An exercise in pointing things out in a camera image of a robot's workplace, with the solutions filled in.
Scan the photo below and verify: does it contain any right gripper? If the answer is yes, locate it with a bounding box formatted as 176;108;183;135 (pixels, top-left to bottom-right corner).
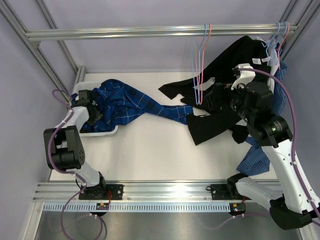
206;80;255;124

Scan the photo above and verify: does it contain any pink wire hanger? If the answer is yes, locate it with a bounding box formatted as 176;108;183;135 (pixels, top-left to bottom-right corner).
196;23;212;105

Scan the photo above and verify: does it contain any blue plaid shirt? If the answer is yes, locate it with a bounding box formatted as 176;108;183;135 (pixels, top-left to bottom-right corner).
81;79;194;133

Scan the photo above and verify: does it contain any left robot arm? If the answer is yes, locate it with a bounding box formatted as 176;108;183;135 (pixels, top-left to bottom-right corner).
43;90;112;200

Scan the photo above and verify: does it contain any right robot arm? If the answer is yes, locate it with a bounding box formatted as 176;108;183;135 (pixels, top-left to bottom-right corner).
206;81;320;230

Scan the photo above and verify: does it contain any light blue checked shirt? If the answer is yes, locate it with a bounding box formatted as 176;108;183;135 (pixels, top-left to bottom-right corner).
236;58;290;176

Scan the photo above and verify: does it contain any pink hanger at right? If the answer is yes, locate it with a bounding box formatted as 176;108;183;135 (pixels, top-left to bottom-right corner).
277;21;291;58

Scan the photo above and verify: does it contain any white plastic basket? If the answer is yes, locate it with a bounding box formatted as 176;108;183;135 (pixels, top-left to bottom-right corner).
72;81;118;138

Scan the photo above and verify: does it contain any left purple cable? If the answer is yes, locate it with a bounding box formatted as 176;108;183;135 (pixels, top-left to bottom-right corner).
47;89;108;240

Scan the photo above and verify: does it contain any aluminium hanging rail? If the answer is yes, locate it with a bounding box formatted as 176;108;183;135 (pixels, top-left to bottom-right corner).
25;22;298;42

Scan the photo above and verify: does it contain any aluminium front rail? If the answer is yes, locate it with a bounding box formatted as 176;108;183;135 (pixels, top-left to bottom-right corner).
32;181;286;203

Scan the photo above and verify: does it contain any grey slotted cable duct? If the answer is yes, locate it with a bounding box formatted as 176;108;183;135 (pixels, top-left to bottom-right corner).
43;201;231;213

